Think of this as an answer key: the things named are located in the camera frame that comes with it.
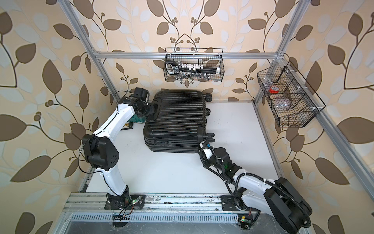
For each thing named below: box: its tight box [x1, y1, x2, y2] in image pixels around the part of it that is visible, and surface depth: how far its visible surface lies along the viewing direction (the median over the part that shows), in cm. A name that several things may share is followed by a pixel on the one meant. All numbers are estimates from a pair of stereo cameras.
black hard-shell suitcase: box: [143, 90, 213, 154], surface depth 82 cm
